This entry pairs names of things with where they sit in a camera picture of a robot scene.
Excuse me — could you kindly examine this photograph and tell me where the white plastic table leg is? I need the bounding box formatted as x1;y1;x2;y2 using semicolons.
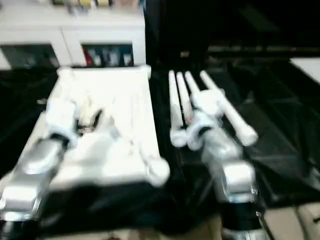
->
176;72;195;126
200;70;259;147
168;71;187;148
185;71;206;101

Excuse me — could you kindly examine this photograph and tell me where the red bottle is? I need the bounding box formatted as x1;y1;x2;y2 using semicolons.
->
82;47;93;67

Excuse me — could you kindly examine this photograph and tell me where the white cabinet with glass doors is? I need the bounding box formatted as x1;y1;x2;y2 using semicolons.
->
0;0;147;71

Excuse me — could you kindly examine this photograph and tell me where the black box with tan label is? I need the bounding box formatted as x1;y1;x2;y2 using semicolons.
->
147;0;211;68

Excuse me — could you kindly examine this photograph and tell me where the black mat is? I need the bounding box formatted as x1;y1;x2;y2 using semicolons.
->
0;65;320;236

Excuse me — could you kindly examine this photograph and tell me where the white flat board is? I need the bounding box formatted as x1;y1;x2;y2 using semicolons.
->
290;56;320;83

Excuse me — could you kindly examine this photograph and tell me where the dark metal rail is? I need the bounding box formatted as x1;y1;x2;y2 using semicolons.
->
207;46;320;56

